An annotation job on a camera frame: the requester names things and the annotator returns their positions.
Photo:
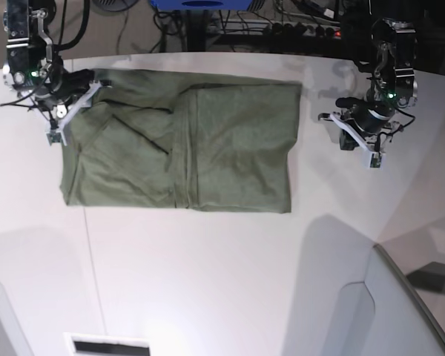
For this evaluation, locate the blue box with oval hole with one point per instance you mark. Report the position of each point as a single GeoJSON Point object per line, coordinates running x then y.
{"type": "Point", "coordinates": [170, 5]}

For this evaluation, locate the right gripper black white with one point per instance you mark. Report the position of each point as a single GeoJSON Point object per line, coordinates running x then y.
{"type": "Point", "coordinates": [63, 97]}

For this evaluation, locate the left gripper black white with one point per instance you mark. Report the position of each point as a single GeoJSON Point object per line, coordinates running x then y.
{"type": "Point", "coordinates": [365, 125]}

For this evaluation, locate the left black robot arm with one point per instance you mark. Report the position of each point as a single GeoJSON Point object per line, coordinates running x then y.
{"type": "Point", "coordinates": [385, 39]}

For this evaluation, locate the white panel left corner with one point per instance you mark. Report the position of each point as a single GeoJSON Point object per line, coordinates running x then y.
{"type": "Point", "coordinates": [12, 338]}

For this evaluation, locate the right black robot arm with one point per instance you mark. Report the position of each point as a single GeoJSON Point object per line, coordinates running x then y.
{"type": "Point", "coordinates": [35, 71]}

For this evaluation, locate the black table leg post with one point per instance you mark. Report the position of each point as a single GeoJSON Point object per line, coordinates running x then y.
{"type": "Point", "coordinates": [196, 25]}

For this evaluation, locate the white curved panel right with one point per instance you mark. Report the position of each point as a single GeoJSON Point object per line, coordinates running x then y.
{"type": "Point", "coordinates": [382, 315]}

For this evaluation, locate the olive green t-shirt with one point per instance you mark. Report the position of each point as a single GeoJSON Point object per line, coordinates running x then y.
{"type": "Point", "coordinates": [199, 141]}

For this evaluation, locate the black power strip red light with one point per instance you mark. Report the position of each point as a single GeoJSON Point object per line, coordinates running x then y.
{"type": "Point", "coordinates": [322, 31]}

